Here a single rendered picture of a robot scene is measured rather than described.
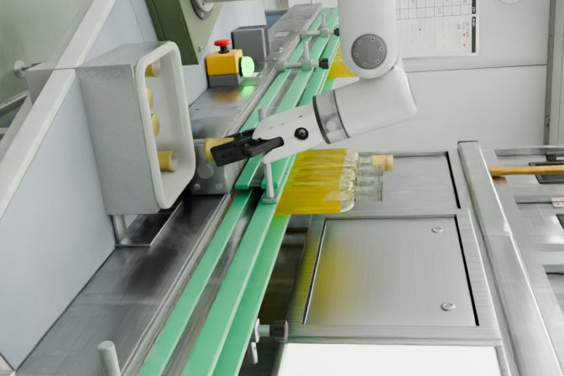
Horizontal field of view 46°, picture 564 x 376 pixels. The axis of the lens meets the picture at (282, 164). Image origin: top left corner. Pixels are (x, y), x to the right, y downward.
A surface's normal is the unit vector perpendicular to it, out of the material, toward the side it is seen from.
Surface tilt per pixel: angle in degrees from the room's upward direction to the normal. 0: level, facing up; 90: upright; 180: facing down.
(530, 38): 90
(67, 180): 0
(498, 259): 90
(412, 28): 90
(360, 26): 98
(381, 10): 78
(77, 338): 90
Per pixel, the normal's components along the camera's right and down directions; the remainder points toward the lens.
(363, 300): -0.09, -0.94
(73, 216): 0.98, -0.04
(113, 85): -0.15, 0.36
